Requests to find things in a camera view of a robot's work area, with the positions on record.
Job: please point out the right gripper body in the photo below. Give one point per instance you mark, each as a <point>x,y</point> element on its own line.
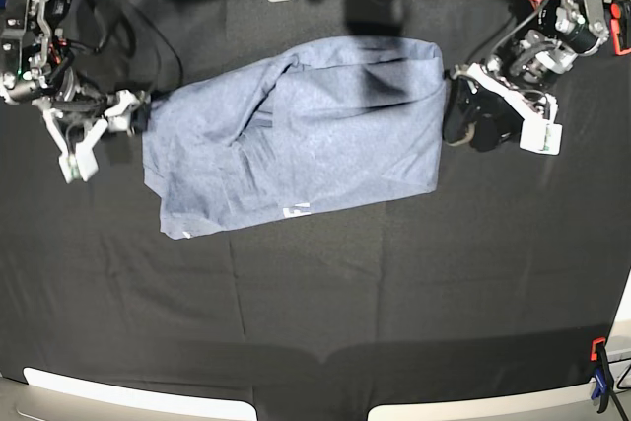
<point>77,126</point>

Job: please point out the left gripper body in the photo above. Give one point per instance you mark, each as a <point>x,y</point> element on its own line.
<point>485,112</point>

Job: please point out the light blue t-shirt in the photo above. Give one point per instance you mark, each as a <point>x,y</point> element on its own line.
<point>328,125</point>

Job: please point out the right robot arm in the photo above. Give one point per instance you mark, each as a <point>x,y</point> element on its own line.
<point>37,68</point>

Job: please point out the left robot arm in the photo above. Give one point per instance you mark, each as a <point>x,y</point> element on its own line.
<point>546,43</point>

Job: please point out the red clamp top right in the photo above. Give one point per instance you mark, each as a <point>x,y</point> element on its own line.
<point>620,26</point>

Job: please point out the black table cloth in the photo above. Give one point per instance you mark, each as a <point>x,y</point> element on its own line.
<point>495,284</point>

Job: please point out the clamp bottom right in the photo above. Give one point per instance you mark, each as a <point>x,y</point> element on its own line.
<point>601,374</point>

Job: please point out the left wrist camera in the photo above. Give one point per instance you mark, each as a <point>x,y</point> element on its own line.
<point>541,137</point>

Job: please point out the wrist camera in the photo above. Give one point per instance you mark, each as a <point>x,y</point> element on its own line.
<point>81,165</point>
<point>541,137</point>

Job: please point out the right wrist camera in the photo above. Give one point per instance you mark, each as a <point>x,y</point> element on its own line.
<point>81,165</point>

